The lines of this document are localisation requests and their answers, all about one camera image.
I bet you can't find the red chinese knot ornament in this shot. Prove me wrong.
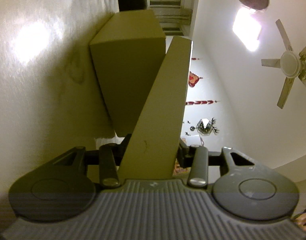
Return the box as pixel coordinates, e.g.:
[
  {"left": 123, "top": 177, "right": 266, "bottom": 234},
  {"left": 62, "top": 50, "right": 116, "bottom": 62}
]
[{"left": 188, "top": 72, "right": 203, "bottom": 88}]

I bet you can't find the open cardboard storage box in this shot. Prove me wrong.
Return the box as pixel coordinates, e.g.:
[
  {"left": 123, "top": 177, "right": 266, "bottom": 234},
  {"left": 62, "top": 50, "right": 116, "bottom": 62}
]
[{"left": 90, "top": 10, "right": 166, "bottom": 137}]

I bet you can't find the cardboard box lid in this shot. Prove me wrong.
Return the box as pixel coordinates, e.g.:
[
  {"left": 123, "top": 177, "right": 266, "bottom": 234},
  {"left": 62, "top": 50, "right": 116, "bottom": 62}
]
[{"left": 118, "top": 36, "right": 192, "bottom": 181}]

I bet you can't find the white ceiling fan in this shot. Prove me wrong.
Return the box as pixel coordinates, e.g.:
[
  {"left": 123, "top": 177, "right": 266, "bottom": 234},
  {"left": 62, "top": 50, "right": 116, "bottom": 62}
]
[{"left": 261, "top": 19, "right": 306, "bottom": 109}]

